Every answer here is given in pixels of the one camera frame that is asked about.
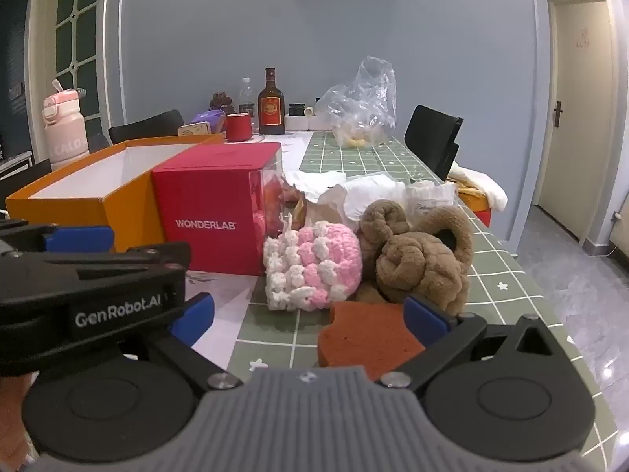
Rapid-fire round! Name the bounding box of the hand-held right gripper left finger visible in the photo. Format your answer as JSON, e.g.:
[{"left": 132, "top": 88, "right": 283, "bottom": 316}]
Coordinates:
[{"left": 140, "top": 291, "right": 244, "bottom": 397}]

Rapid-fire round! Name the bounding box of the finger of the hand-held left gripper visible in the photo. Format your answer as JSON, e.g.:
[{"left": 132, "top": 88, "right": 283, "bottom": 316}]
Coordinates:
[{"left": 0, "top": 219, "right": 116, "bottom": 256}]

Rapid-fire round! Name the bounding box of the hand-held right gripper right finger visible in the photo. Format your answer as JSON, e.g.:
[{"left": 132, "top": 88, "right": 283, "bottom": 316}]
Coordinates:
[{"left": 381, "top": 295, "right": 566, "bottom": 394}]

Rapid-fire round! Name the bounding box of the orange cardboard box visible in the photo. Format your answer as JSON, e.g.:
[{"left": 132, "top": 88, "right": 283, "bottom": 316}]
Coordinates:
[{"left": 5, "top": 133, "right": 228, "bottom": 255}]

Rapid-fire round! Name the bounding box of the reddish brown sponge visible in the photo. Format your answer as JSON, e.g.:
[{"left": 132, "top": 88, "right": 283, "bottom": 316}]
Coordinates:
[{"left": 317, "top": 300, "right": 429, "bottom": 383}]

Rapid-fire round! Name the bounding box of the pink and white crochet pouch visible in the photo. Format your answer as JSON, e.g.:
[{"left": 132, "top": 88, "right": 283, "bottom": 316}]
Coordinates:
[{"left": 263, "top": 221, "right": 364, "bottom": 313}]

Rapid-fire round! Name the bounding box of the white plastic bag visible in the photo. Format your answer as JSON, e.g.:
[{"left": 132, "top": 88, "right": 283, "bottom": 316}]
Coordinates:
[{"left": 284, "top": 169, "right": 410, "bottom": 223}]

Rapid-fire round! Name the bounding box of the person's left forearm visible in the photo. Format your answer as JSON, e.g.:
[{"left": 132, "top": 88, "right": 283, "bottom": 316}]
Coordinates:
[{"left": 0, "top": 372, "right": 39, "bottom": 472}]

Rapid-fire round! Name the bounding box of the black chair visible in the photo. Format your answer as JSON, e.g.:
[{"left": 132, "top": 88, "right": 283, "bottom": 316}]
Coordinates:
[
  {"left": 0, "top": 157, "right": 53, "bottom": 198},
  {"left": 405, "top": 105, "right": 464, "bottom": 184},
  {"left": 108, "top": 109, "right": 186, "bottom": 147}
]

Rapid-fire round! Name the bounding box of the green checked tablecloth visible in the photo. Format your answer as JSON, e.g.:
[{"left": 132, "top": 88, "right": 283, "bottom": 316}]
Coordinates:
[{"left": 228, "top": 130, "right": 604, "bottom": 472}]

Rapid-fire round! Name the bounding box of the pink water bottle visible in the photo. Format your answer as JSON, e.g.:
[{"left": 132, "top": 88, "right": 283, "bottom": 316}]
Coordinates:
[{"left": 42, "top": 79, "right": 90, "bottom": 171}]

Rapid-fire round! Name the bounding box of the red box with clear side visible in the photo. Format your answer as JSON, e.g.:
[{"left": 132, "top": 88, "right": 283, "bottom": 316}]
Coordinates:
[{"left": 151, "top": 142, "right": 284, "bottom": 277}]

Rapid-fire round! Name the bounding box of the white plastic packet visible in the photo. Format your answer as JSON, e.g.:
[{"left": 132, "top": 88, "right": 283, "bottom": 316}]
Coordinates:
[{"left": 405, "top": 179, "right": 461, "bottom": 223}]

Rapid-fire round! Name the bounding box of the beige wooden box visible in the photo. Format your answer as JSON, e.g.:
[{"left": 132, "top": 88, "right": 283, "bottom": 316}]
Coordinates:
[{"left": 177, "top": 123, "right": 217, "bottom": 138}]

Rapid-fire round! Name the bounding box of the purple packet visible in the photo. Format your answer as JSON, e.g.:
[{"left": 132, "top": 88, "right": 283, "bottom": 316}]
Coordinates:
[{"left": 190, "top": 109, "right": 228, "bottom": 129}]

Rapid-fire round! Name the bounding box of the red cup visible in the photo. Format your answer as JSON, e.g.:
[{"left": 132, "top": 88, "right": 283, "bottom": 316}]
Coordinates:
[{"left": 225, "top": 113, "right": 254, "bottom": 143}]

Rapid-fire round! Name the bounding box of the brown figurine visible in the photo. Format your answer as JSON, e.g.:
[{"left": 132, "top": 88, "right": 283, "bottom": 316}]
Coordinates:
[{"left": 210, "top": 91, "right": 237, "bottom": 117}]

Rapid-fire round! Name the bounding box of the glass panel door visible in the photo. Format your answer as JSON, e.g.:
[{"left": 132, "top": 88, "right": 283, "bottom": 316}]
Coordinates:
[{"left": 26, "top": 0, "right": 125, "bottom": 159}]

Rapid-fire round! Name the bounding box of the clear water bottle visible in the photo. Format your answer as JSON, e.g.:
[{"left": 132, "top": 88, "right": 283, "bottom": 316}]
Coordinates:
[{"left": 238, "top": 77, "right": 257, "bottom": 120}]

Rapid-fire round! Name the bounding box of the brown liquor bottle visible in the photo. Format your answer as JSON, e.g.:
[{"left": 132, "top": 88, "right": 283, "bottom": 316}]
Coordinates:
[{"left": 257, "top": 68, "right": 287, "bottom": 136}]

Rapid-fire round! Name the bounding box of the clear plastic bag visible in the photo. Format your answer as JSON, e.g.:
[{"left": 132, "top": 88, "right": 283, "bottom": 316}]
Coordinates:
[{"left": 313, "top": 56, "right": 397, "bottom": 149}]

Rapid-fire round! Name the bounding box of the cream door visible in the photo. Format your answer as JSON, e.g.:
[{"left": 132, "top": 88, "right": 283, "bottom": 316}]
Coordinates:
[{"left": 533, "top": 0, "right": 621, "bottom": 257}]

